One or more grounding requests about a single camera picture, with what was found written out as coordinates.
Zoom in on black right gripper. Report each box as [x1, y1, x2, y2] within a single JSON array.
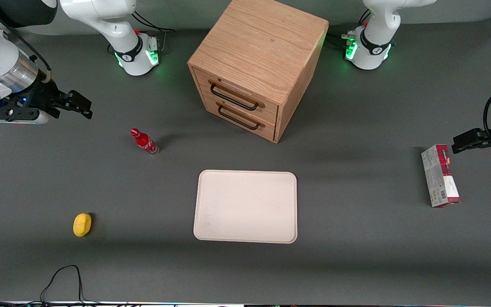
[[9, 78, 93, 119]]

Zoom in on wooden drawer with black handle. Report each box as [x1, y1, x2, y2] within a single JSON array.
[[202, 94, 277, 142], [192, 67, 280, 125]]

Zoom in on wooden drawer cabinet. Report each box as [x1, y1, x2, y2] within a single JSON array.
[[187, 0, 329, 144]]

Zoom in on grey and red carton box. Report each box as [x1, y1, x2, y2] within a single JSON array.
[[421, 144, 461, 208]]

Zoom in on red cola bottle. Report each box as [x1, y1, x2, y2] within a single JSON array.
[[130, 128, 160, 156]]

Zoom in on yellow lemon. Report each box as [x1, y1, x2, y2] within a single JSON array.
[[73, 213, 92, 237]]

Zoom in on beige rectangular tray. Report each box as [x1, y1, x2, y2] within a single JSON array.
[[193, 170, 298, 244]]

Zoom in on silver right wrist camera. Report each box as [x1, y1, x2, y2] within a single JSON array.
[[0, 111, 50, 125]]

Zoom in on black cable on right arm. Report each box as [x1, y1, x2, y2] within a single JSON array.
[[0, 0, 53, 83]]

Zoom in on black cables at right arm base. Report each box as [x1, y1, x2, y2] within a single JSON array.
[[131, 12, 176, 54]]

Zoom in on black cables at arm base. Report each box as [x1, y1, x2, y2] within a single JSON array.
[[326, 9, 370, 49], [131, 12, 176, 54]]

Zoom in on black cables at left arm base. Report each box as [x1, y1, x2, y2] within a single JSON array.
[[326, 9, 370, 49]]

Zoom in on black cable loop at table edge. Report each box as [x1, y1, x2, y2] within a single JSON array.
[[40, 265, 101, 306]]

